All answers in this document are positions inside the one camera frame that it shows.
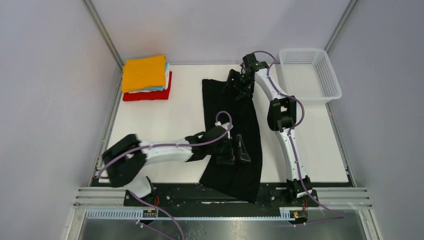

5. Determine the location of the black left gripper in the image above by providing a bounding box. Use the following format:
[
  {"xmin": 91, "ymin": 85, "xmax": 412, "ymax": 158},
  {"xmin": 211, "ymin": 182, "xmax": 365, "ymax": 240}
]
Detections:
[{"xmin": 208, "ymin": 134, "xmax": 250, "ymax": 164}]

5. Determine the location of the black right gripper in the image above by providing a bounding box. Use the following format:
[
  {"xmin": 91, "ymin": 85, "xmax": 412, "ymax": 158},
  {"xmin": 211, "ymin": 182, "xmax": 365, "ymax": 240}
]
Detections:
[{"xmin": 222, "ymin": 68, "xmax": 253, "ymax": 101}]

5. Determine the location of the black t-shirt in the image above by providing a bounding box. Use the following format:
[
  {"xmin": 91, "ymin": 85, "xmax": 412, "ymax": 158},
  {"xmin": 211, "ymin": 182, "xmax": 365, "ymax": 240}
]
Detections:
[{"xmin": 198, "ymin": 78, "xmax": 264, "ymax": 204}]

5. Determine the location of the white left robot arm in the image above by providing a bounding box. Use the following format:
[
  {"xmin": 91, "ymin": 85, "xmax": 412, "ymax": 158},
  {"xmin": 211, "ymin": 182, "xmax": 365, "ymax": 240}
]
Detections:
[{"xmin": 99, "ymin": 123, "xmax": 251, "ymax": 206}]

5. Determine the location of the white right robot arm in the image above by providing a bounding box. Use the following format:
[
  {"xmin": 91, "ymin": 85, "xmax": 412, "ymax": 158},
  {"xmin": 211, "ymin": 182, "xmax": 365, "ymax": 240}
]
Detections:
[{"xmin": 222, "ymin": 52, "xmax": 313, "ymax": 206}]

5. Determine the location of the white plastic basket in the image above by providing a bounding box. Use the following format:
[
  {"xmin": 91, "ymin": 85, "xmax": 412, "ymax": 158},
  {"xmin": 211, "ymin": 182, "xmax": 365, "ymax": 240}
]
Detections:
[{"xmin": 278, "ymin": 48, "xmax": 342, "ymax": 105}]

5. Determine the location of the white folded t-shirt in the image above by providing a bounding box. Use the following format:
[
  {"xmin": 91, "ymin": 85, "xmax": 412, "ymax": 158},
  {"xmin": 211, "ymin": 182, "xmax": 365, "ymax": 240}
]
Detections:
[{"xmin": 129, "ymin": 61, "xmax": 171, "ymax": 93}]

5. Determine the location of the red folded t-shirt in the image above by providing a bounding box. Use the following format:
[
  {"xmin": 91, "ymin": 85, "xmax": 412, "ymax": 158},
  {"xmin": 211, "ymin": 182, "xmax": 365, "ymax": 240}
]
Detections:
[{"xmin": 122, "ymin": 71, "xmax": 173, "ymax": 102}]

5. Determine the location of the light blue folded t-shirt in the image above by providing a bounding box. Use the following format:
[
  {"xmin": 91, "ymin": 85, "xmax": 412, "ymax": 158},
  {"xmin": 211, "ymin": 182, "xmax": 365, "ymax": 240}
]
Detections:
[{"xmin": 138, "ymin": 62, "xmax": 170, "ymax": 92}]

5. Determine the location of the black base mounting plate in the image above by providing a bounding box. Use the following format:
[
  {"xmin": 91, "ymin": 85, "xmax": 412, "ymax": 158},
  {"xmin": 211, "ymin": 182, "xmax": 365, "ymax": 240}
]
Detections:
[{"xmin": 141, "ymin": 182, "xmax": 319, "ymax": 208}]

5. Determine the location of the orange folded t-shirt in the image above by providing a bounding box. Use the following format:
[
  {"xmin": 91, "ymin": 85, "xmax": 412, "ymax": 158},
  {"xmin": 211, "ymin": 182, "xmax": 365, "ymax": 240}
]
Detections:
[{"xmin": 121, "ymin": 55, "xmax": 167, "ymax": 93}]

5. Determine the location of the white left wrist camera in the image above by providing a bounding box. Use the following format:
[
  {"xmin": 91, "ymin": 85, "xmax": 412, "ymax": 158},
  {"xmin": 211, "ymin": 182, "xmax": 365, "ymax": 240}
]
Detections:
[{"xmin": 214, "ymin": 121, "xmax": 233, "ymax": 131}]

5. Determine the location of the slotted cable duct rail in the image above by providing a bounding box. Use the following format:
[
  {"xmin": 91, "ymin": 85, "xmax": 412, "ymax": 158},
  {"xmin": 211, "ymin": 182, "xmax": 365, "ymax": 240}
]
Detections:
[{"xmin": 86, "ymin": 207, "xmax": 299, "ymax": 222}]

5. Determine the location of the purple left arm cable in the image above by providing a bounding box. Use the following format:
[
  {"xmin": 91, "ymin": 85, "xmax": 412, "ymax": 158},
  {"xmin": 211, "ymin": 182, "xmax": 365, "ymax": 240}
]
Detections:
[{"xmin": 96, "ymin": 110, "xmax": 234, "ymax": 240}]

